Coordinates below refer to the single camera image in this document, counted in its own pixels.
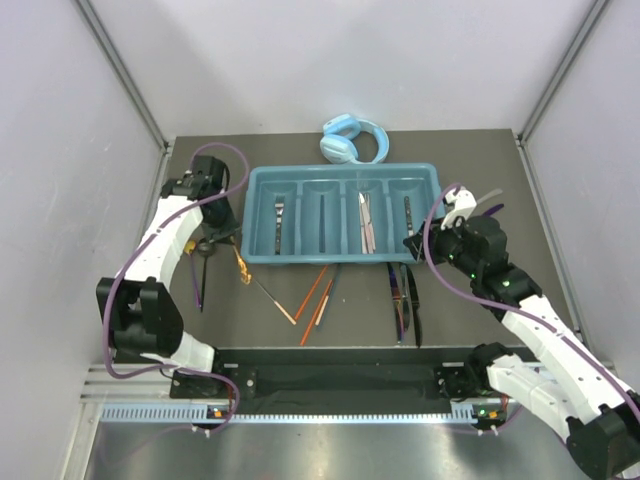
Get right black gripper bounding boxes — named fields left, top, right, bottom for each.
left=404, top=212, right=481, bottom=279

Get silver spoon patterned handle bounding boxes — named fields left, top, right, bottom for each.
left=403, top=196, right=414, bottom=237

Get gold spoon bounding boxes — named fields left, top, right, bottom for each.
left=182, top=238, right=253, bottom=286

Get blue plastic cutlery tray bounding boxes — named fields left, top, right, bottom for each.
left=241, top=163, right=441, bottom=265

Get light blue headphones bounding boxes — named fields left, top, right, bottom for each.
left=319, top=114, right=390, bottom=165

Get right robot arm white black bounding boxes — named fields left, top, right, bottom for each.
left=404, top=183, right=639, bottom=479

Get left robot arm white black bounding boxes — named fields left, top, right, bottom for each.
left=96, top=155, right=239, bottom=397

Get black spoon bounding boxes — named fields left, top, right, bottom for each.
left=197, top=239, right=215, bottom=312

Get silver grey knife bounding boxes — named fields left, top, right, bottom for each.
left=399, top=263, right=411, bottom=333

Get patterned fork in tray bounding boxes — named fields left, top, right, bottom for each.
left=274, top=195, right=285, bottom=255

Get black knife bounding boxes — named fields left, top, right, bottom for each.
left=406, top=267, right=423, bottom=348

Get dark blue utensil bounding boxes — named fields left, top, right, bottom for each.
left=483, top=203, right=505, bottom=216

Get pink knife in tray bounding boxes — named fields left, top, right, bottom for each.
left=358, top=192, right=376, bottom=254

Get iridescent knife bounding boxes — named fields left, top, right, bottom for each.
left=386, top=262, right=404, bottom=344

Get dark chopstick in tray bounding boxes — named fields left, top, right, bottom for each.
left=318, top=195, right=326, bottom=253

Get orange chopstick long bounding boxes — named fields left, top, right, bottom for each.
left=293, top=265, right=329, bottom=322

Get orange chopstick lower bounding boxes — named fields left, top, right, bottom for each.
left=299, top=280, right=334, bottom=347

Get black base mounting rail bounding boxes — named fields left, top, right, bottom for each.
left=169, top=347, right=501, bottom=416

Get slotted cable duct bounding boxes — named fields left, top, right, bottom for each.
left=99, top=402, right=506, bottom=426

